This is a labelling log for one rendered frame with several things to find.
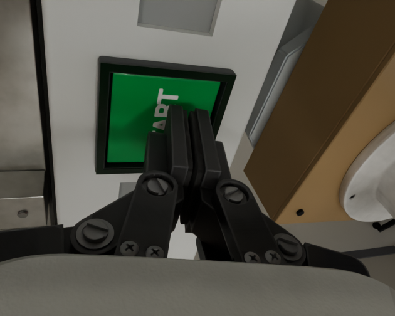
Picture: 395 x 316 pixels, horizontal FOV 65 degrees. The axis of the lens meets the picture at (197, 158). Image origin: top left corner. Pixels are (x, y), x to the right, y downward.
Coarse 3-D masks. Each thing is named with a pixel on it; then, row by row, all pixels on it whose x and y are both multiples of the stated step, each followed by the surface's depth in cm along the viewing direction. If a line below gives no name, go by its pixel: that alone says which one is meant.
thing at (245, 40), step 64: (64, 0) 10; (128, 0) 11; (192, 0) 12; (256, 0) 12; (64, 64) 11; (192, 64) 13; (256, 64) 14; (64, 128) 13; (64, 192) 16; (128, 192) 17; (192, 256) 23
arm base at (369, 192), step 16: (368, 144) 29; (384, 144) 28; (368, 160) 29; (384, 160) 29; (352, 176) 30; (368, 176) 31; (384, 176) 31; (352, 192) 32; (368, 192) 33; (384, 192) 31; (352, 208) 34; (368, 208) 35; (384, 208) 37
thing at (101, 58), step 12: (108, 60) 11; (120, 60) 12; (132, 60) 12; (144, 60) 12; (216, 72) 13; (228, 72) 13; (108, 84) 12; (216, 96) 14; (216, 108) 14; (96, 120) 13; (96, 132) 13; (96, 144) 14; (96, 156) 14; (108, 168) 15; (120, 168) 15
